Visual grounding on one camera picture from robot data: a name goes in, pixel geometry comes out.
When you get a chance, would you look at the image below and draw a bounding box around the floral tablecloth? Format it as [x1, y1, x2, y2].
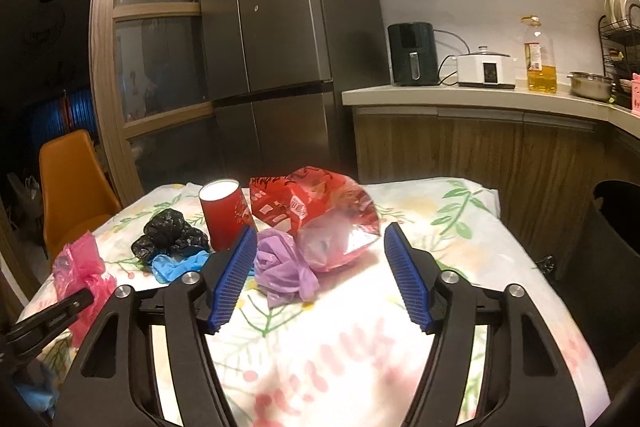
[17, 177, 613, 427]

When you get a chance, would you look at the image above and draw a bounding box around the pink plastic bag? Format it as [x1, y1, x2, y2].
[51, 231, 118, 348]

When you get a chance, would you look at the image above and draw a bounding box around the black plastic bag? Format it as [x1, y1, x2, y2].
[131, 208, 211, 264]

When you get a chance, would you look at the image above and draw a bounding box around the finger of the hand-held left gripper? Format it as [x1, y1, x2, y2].
[5, 288, 96, 349]

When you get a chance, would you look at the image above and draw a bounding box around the dark grey refrigerator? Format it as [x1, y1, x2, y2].
[198, 0, 392, 185]

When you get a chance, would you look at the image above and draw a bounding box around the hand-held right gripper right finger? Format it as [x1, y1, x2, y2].
[383, 222, 586, 427]

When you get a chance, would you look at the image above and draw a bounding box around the beige kitchen countertop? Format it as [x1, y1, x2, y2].
[342, 84, 640, 138]

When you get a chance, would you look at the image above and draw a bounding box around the steel bowl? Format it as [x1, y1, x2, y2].
[567, 72, 617, 102]

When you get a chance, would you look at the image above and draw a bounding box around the black power cable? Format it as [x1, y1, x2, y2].
[434, 29, 471, 85]

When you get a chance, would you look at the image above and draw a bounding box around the wooden glass door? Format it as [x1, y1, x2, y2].
[89, 0, 236, 208]

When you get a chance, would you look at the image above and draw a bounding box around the red snack bag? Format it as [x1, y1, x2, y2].
[248, 166, 382, 270]

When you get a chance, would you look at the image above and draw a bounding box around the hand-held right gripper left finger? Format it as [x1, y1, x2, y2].
[59, 223, 258, 427]

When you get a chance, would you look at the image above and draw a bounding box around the cooking oil bottle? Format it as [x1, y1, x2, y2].
[522, 16, 558, 94]

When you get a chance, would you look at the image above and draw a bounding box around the purple plastic bag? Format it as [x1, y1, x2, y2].
[253, 228, 319, 309]

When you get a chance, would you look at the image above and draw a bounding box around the orange chair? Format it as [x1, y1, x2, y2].
[39, 129, 123, 258]

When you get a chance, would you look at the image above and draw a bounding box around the wooden lower cabinet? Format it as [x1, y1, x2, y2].
[352, 107, 640, 258]

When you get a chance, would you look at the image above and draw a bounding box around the white rice cooker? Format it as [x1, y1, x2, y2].
[456, 46, 517, 89]

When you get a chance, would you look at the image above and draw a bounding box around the red paper cup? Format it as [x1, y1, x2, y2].
[198, 179, 253, 253]

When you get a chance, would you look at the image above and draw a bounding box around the black air fryer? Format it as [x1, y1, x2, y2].
[388, 22, 440, 86]

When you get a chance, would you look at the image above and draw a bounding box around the blue plastic bag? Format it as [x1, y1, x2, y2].
[151, 249, 211, 284]

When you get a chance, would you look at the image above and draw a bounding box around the black trash bin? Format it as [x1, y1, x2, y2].
[555, 179, 640, 358]

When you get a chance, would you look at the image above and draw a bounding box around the black dish rack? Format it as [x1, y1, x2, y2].
[597, 4, 640, 108]

